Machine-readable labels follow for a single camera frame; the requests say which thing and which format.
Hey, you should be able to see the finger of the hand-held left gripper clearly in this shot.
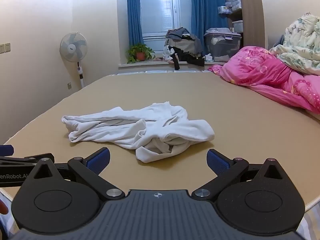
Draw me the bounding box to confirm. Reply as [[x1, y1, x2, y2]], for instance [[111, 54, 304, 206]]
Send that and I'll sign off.
[[0, 153, 55, 167], [0, 144, 14, 157]]

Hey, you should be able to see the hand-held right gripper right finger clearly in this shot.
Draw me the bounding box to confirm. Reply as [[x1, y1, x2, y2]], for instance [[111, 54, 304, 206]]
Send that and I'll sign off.
[[191, 149, 284, 200]]

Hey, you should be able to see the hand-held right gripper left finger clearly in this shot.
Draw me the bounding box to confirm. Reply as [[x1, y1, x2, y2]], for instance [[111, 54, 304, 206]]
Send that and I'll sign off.
[[24, 148, 126, 201]]

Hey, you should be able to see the white shirt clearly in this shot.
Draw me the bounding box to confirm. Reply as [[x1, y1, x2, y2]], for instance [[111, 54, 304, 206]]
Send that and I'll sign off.
[[61, 101, 215, 164]]

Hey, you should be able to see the pile of dark clothes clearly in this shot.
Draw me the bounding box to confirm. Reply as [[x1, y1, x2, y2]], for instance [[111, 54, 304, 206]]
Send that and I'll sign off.
[[162, 27, 206, 70]]

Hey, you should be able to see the pink floral quilt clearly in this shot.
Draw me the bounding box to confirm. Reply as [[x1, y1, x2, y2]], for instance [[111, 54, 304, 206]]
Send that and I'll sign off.
[[207, 46, 320, 115]]

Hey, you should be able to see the white windowsill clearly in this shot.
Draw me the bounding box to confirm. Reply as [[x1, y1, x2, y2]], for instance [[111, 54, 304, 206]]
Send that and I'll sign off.
[[118, 60, 225, 70]]

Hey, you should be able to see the clear plastic storage bin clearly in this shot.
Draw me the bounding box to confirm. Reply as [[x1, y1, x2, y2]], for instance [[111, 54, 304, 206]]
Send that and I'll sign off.
[[204, 27, 242, 63]]

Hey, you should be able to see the potted green plant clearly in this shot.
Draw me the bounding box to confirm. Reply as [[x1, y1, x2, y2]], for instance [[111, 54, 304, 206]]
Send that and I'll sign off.
[[126, 44, 156, 64]]

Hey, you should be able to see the white standing fan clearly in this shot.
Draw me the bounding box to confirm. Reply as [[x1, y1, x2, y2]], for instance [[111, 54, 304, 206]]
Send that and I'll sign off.
[[59, 31, 88, 88]]

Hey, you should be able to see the dark blue cloth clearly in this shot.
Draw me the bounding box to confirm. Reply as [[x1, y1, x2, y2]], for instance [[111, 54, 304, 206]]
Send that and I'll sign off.
[[274, 34, 286, 48]]

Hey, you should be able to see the white plastic shelf bin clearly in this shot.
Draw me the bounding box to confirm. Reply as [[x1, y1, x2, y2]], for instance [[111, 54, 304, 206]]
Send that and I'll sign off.
[[232, 20, 244, 33]]

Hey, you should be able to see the white floral quilt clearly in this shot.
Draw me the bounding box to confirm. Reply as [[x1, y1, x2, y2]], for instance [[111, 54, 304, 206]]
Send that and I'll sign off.
[[269, 11, 320, 75]]

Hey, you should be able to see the wooden shelf unit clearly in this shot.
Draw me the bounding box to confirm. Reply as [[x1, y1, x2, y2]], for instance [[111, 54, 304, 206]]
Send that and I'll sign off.
[[225, 0, 266, 49]]

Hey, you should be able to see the blue curtain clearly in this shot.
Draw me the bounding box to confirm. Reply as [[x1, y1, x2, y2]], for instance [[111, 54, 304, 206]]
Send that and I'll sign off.
[[126, 0, 145, 47], [189, 0, 229, 34]]

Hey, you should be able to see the white framed window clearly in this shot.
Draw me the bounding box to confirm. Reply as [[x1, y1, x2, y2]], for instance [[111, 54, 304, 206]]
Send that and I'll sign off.
[[139, 0, 193, 53]]

